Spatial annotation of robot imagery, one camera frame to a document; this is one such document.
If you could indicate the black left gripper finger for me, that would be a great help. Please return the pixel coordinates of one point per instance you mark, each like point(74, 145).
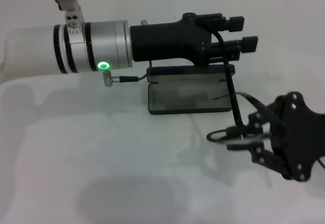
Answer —
point(251, 43)

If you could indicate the black glasses case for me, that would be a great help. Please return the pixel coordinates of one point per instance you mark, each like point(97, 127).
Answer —
point(177, 99)

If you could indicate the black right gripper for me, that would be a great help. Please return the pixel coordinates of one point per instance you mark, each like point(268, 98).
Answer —
point(299, 137)

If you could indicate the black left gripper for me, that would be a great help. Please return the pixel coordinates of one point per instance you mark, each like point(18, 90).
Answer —
point(167, 42)

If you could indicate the silver connector stub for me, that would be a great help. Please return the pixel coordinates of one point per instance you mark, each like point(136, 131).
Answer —
point(144, 22)

